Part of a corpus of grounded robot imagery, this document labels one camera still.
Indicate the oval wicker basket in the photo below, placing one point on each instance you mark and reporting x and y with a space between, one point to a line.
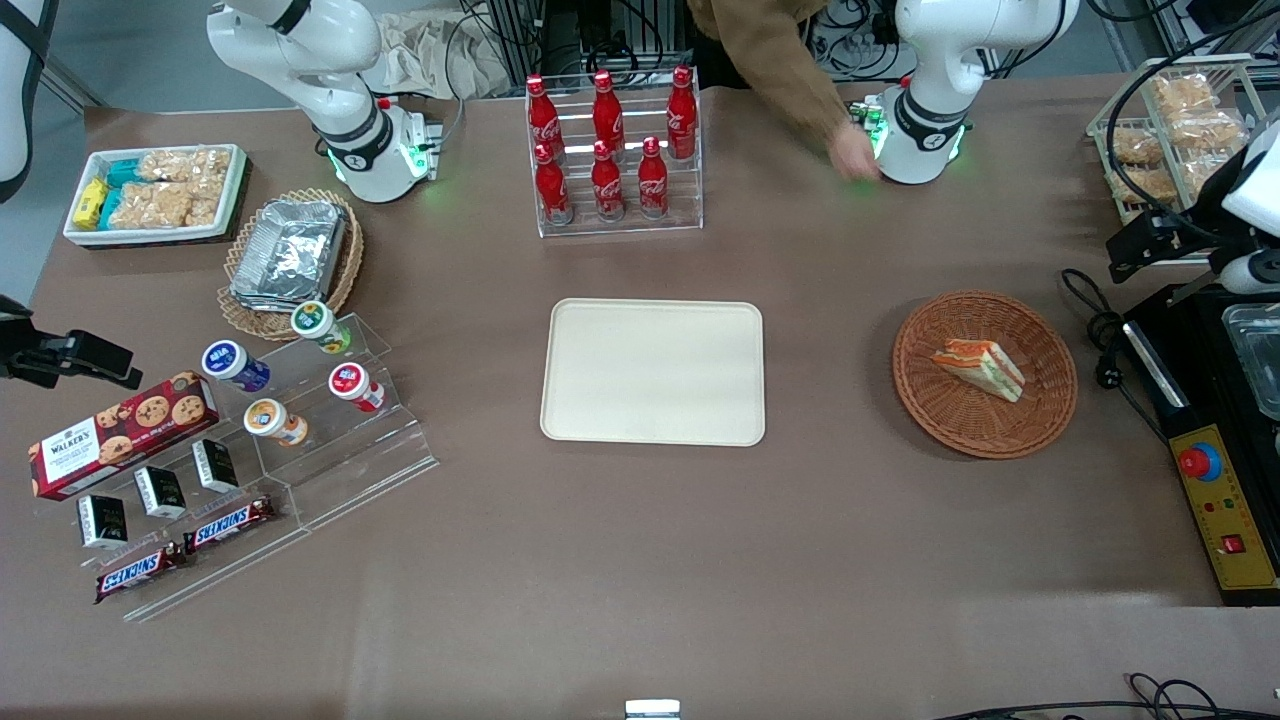
340 275

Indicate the crumpled beige cloth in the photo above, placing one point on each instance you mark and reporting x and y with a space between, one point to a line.
440 55

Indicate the clear acrylic step display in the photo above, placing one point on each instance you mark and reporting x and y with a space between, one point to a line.
350 450

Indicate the round brown wicker basket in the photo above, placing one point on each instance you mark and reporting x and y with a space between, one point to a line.
960 420

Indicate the red lid yogurt bottle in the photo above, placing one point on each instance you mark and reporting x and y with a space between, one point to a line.
354 385

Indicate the triangular packaged sandwich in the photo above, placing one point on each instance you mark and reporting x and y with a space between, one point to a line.
982 366

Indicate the teal snack packet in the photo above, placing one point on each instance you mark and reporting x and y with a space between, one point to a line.
108 208
125 172

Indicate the black machine with red button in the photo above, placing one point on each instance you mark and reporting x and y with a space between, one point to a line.
1200 400

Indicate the grey connector block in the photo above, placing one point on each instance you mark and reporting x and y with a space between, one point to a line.
425 140

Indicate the clear bag of rice crackers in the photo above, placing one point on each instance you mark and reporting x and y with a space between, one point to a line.
150 205
185 163
205 205

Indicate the brown sleeved forearm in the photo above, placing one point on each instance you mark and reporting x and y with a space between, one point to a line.
770 50

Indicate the yellow snack packet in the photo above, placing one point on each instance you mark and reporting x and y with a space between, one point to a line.
90 202

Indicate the red cola bottle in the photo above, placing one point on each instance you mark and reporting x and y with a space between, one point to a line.
552 190
541 112
652 182
681 112
607 185
606 108

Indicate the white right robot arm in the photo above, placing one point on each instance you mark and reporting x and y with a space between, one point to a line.
330 60

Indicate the yellow control panel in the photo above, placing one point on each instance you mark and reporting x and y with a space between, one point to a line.
1235 510

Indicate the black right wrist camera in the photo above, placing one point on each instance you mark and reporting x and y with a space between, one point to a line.
14 335

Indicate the stack of foil containers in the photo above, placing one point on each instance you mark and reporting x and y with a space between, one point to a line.
290 250

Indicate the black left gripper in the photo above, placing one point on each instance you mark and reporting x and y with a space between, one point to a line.
1172 238

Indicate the green lit connector block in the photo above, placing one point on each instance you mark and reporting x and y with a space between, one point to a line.
870 120

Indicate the person's hand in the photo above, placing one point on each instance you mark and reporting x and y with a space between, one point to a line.
855 155

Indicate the orange lid yogurt bottle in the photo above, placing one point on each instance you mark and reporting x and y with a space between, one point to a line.
273 421

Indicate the small black box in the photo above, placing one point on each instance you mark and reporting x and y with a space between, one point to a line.
103 521
215 466
160 492

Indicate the green lid yogurt bottle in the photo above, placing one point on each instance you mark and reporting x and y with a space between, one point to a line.
320 326

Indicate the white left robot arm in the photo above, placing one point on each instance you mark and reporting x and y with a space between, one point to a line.
930 60

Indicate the clear bag of fried snacks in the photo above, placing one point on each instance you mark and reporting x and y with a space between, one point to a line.
1180 93
1145 185
1207 130
1205 172
1137 146

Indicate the silver metal bar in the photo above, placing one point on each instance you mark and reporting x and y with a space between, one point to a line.
1190 292

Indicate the small white metal block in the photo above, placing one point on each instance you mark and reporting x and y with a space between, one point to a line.
652 710

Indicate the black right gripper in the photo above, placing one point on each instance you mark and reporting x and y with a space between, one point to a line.
30 356

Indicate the clear plastic container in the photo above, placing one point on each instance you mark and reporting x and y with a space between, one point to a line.
1255 360

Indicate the Snickers bar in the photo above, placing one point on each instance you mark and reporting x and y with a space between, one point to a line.
140 571
232 523

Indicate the red Walkers cookie box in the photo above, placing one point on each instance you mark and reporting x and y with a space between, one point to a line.
120 435

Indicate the red emergency stop button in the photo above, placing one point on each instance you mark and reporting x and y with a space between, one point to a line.
1200 462

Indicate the clear acrylic bottle rack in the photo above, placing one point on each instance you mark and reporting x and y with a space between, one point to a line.
620 215

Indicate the white rectangular snack tray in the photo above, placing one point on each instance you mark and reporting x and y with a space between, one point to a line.
155 232

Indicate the cream plastic tray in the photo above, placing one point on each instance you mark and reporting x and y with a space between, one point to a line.
650 370

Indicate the blue lid yogurt bottle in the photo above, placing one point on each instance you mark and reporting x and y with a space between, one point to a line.
233 364

